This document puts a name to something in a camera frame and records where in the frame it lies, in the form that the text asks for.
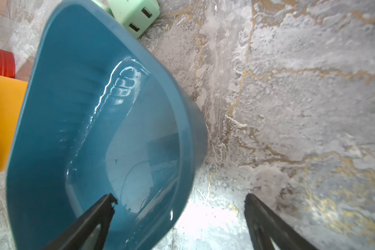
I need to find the yellow plastic storage box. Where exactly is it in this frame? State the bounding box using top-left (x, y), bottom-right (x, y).
top-left (0, 76), bottom-right (28, 173)

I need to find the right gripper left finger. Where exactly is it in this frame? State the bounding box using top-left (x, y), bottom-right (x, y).
top-left (44, 194), bottom-right (118, 250)

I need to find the green plug cube far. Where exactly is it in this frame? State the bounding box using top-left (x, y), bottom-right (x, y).
top-left (108, 0), bottom-right (160, 39)

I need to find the red pencil holder cup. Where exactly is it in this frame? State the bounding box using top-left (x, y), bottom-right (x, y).
top-left (0, 49), bottom-right (16, 78)

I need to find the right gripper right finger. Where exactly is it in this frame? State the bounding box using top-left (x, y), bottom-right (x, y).
top-left (244, 193), bottom-right (317, 250)

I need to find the teal plastic storage box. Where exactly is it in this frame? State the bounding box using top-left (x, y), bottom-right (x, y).
top-left (6, 1), bottom-right (207, 250)

